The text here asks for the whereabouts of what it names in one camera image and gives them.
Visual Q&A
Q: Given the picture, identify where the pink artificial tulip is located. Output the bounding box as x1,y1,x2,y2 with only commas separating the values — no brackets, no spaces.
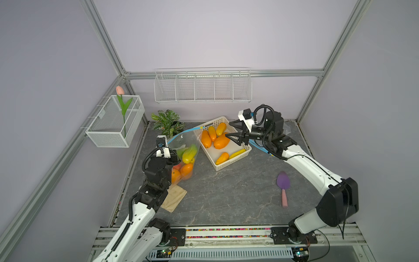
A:
116,86,133,137

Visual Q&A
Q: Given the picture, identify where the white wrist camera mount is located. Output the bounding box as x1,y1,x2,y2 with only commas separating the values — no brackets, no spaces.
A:
156,135,171,158
238,109,255,131

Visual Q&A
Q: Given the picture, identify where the green potted plant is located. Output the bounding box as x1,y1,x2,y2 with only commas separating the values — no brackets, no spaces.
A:
151,110,185,138

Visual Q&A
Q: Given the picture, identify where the large orange mango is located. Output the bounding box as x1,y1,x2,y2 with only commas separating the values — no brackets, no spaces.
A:
171,168,182,185

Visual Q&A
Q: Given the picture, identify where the small orange mango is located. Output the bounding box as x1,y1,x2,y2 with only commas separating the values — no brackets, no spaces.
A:
180,163,194,180
216,152,230,165

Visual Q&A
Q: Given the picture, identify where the green mango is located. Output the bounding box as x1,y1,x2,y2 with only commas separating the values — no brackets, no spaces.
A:
182,144,198,164

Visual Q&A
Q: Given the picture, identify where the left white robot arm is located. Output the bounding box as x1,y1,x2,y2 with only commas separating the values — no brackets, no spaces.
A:
95,146,180,262

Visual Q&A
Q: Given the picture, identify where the purple pink brush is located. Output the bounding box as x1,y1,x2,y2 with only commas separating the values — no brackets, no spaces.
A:
277,171,290,208

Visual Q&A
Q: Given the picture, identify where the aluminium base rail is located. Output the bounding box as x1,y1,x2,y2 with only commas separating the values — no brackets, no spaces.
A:
87,224,367,262

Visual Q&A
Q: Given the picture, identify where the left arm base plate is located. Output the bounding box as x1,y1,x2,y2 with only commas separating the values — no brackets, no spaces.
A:
140,228,187,247

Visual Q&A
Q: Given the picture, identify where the slim orange yellow mango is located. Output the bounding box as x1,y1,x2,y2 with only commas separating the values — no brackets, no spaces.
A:
208,126,217,141

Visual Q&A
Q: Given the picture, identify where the white mesh wall basket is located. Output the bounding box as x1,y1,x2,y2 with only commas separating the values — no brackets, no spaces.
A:
85,95,145,148

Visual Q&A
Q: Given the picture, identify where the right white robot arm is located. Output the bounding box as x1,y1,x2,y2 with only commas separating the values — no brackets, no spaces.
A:
226,104,359,243

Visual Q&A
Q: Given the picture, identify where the clear zip-top bag blue zipper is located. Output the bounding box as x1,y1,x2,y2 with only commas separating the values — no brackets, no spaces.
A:
169,126,203,184

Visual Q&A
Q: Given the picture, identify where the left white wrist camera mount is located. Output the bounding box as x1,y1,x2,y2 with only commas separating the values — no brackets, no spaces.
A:
156,135,171,158

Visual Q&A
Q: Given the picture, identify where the small orange mango front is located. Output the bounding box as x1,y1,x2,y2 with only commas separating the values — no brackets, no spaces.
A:
216,152,230,165

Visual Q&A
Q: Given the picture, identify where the big orange mango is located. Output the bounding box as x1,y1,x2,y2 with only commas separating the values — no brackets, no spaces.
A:
213,133,230,150

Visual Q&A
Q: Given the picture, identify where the white wire wall shelf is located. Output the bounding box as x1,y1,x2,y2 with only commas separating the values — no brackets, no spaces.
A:
154,67,253,103

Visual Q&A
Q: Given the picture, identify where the white plastic perforated basket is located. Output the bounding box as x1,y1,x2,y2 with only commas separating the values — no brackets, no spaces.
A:
195,116,252,171

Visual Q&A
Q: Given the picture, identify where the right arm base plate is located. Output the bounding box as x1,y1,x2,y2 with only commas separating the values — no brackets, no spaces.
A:
270,227,318,246

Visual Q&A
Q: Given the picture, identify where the small orange mango right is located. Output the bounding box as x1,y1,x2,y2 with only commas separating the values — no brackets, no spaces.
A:
180,163,194,180

